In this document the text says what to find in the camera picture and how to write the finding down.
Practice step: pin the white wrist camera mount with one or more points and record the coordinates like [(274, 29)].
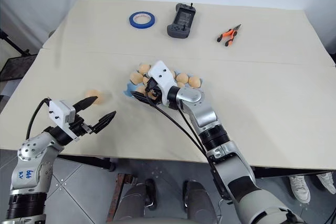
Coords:
[(59, 112), (162, 75)]

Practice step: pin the orange and black pliers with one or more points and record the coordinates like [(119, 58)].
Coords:
[(227, 35)]

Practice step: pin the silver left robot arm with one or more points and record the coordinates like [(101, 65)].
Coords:
[(29, 150)]

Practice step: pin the white sneaker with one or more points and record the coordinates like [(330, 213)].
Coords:
[(326, 180), (299, 188)]

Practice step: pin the grey handheld remote controller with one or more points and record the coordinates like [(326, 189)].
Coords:
[(181, 28)]

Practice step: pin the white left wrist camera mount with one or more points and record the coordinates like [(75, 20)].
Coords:
[(59, 112)]

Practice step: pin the blue egg carton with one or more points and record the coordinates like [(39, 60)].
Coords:
[(129, 87)]

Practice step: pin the brown egg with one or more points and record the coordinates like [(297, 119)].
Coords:
[(194, 81), (90, 93), (151, 95), (181, 77), (144, 68), (145, 80), (136, 77), (141, 89), (180, 85), (172, 73)]

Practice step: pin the dark grey rounded shape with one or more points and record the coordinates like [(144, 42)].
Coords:
[(134, 203), (198, 200)]

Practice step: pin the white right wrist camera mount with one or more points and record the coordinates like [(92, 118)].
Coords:
[(162, 75)]

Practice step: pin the black mesh panel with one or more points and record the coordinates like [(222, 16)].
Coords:
[(15, 68)]

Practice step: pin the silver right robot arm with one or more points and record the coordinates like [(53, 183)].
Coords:
[(204, 113)]

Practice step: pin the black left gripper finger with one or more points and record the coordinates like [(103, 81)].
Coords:
[(105, 121), (85, 103)]

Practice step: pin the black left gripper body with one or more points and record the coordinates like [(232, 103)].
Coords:
[(78, 127)]

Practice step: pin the blue tape roll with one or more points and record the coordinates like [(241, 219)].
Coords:
[(131, 22)]

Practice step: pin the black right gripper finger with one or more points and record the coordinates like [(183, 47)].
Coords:
[(139, 96), (148, 82)]

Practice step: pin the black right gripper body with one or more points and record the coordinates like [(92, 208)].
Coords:
[(157, 93)]

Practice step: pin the black tripod stand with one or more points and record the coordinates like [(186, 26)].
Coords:
[(15, 46)]

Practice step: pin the rusty brown bar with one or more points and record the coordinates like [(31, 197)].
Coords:
[(121, 195)]

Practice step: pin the black table frame bar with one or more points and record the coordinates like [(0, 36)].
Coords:
[(86, 160), (288, 172)]

